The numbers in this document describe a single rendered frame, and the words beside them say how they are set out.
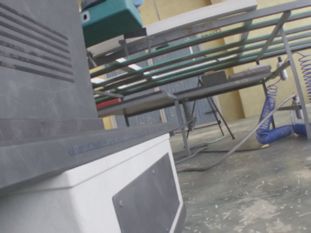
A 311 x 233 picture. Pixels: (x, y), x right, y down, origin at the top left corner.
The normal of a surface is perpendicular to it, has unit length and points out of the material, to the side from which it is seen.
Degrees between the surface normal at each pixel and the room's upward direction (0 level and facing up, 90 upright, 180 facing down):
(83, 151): 90
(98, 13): 90
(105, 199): 90
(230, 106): 90
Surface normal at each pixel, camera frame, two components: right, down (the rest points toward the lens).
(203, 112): -0.30, 0.03
